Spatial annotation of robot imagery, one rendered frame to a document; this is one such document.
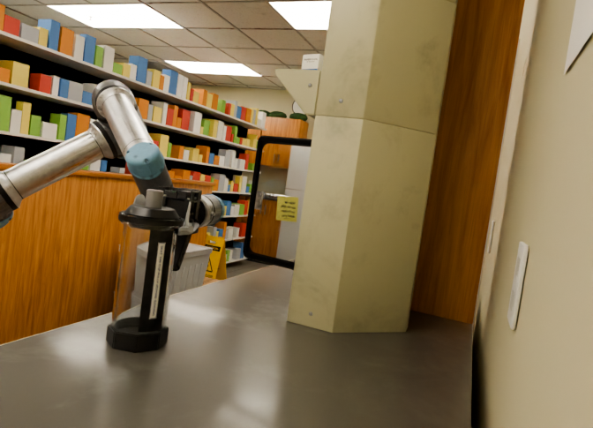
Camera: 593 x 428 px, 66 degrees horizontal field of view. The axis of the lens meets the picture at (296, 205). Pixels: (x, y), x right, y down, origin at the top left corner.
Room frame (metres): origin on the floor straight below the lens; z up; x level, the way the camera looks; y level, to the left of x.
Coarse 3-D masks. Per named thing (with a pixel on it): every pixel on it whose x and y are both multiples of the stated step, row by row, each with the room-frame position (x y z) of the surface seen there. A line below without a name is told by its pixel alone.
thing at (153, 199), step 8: (152, 192) 0.77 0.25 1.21; (160, 192) 0.78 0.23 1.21; (152, 200) 0.77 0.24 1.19; (160, 200) 0.78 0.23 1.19; (128, 208) 0.76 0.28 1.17; (136, 208) 0.75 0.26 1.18; (144, 208) 0.75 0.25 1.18; (152, 208) 0.76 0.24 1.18; (160, 208) 0.77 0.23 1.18; (168, 208) 0.79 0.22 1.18; (144, 216) 0.74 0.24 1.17; (152, 216) 0.74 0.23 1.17; (160, 216) 0.75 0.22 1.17; (168, 216) 0.76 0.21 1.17; (176, 216) 0.78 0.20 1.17
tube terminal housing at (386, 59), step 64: (384, 0) 0.99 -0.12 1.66; (384, 64) 0.99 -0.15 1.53; (320, 128) 1.02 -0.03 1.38; (384, 128) 1.00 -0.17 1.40; (320, 192) 1.01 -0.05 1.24; (384, 192) 1.01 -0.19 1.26; (320, 256) 1.00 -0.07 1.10; (384, 256) 1.02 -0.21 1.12; (320, 320) 0.99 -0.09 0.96; (384, 320) 1.04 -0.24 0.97
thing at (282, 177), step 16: (272, 144) 1.44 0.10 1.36; (272, 160) 1.44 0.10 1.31; (288, 160) 1.41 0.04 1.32; (304, 160) 1.38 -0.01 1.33; (272, 176) 1.43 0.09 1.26; (288, 176) 1.40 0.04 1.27; (304, 176) 1.37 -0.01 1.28; (272, 192) 1.43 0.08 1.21; (288, 192) 1.40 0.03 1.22; (272, 208) 1.43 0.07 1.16; (288, 208) 1.40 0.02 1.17; (256, 224) 1.45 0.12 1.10; (272, 224) 1.42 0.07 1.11; (288, 224) 1.39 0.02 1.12; (256, 240) 1.45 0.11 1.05; (272, 240) 1.42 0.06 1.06; (288, 240) 1.39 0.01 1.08; (272, 256) 1.41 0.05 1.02; (288, 256) 1.38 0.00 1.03
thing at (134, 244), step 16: (128, 224) 0.75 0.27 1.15; (144, 224) 0.73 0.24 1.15; (128, 240) 0.75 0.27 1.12; (144, 240) 0.74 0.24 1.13; (128, 256) 0.74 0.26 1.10; (144, 256) 0.74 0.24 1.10; (128, 272) 0.74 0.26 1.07; (144, 272) 0.74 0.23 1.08; (128, 288) 0.74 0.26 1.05; (128, 304) 0.74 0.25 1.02; (112, 320) 0.76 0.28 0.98; (128, 320) 0.74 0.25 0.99
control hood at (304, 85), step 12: (276, 72) 1.06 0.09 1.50; (288, 72) 1.05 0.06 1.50; (300, 72) 1.04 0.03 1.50; (312, 72) 1.03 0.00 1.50; (288, 84) 1.05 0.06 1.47; (300, 84) 1.04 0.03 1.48; (312, 84) 1.03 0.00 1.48; (300, 96) 1.04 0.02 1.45; (312, 96) 1.03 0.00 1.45; (312, 108) 1.02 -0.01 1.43
